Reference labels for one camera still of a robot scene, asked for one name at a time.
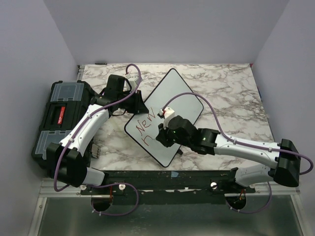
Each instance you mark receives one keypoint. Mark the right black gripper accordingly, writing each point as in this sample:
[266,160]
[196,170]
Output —
[162,135]

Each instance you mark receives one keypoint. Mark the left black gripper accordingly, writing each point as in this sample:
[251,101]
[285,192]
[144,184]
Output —
[139,106]

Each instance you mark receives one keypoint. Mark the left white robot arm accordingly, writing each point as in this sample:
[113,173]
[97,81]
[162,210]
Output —
[65,160]

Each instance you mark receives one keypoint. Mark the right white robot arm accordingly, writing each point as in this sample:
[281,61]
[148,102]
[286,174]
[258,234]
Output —
[278,162]

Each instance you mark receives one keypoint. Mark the black plastic toolbox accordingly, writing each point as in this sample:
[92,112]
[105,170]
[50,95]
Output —
[66,105]

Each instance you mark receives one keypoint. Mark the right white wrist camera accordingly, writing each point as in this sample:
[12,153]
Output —
[167,115]

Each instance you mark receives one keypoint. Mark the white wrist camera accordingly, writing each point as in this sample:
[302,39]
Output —
[167,115]
[134,81]

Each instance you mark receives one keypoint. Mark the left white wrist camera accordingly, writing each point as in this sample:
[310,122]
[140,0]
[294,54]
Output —
[134,81]

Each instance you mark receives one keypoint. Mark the black mounting rail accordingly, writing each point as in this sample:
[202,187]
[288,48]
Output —
[166,187]

